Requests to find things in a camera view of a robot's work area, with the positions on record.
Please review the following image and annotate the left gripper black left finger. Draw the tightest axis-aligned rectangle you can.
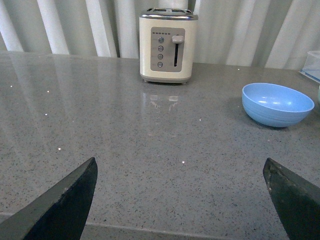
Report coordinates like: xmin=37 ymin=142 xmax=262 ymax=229
xmin=0 ymin=157 xmax=97 ymax=240

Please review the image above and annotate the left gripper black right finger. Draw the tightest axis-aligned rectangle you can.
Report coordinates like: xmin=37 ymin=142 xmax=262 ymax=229
xmin=263 ymin=157 xmax=320 ymax=240

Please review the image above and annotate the light blue bowl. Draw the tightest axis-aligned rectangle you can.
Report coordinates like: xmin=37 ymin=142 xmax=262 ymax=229
xmin=242 ymin=83 xmax=315 ymax=128

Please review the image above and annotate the clear plastic food container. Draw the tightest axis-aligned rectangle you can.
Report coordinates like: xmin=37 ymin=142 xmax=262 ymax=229
xmin=299 ymin=50 xmax=320 ymax=83

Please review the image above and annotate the white curtain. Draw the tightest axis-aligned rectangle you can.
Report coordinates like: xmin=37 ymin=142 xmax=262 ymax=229
xmin=0 ymin=0 xmax=320 ymax=70

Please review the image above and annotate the cream toaster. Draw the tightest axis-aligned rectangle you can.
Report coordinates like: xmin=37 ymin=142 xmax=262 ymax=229
xmin=139 ymin=8 xmax=198 ymax=84

